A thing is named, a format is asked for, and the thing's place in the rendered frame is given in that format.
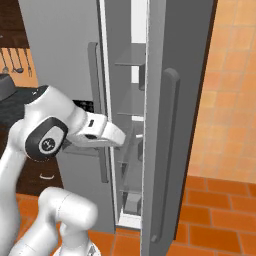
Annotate grey closed fridge door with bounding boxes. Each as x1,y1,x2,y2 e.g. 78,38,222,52
18,0,108,118

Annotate grey open fridge door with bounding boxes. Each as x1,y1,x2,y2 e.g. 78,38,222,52
139,0,219,256

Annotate short grey door handle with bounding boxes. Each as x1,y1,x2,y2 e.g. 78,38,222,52
99,147,110,184

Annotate black hob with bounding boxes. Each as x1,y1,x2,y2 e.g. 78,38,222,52
0,85,51,128

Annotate hanging metal spoon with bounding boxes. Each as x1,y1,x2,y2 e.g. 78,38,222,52
0,48,10,74

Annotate long grey door handle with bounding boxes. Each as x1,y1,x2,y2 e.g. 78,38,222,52
87,41,108,115

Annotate dark wooden wall cupboard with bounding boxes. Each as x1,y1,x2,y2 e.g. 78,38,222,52
0,0,30,50

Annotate dark grey open-door handle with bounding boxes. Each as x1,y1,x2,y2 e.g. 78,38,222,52
150,67,181,244

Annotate glass fridge shelf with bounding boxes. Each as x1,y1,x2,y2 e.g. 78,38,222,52
114,43,147,67

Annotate hanging metal fork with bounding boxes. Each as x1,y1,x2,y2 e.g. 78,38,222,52
24,48,34,79

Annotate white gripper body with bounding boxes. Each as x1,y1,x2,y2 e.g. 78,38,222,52
99,121,127,148

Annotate grey box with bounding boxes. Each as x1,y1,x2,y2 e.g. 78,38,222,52
124,193,143,215

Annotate hanging metal ladle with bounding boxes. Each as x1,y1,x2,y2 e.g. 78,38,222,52
14,48,25,75
7,48,17,74

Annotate dark pot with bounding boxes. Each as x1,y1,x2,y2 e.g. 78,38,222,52
0,73,18,102

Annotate grey fridge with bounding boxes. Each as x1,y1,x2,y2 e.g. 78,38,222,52
18,0,219,256

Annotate dark wooden base cupboard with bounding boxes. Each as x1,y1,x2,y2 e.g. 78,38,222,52
0,124,64,198

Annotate silver drawer handle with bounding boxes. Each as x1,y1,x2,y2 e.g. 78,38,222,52
39,172,57,181

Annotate grey lower fridge door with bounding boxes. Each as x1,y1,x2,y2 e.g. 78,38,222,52
57,146,117,234

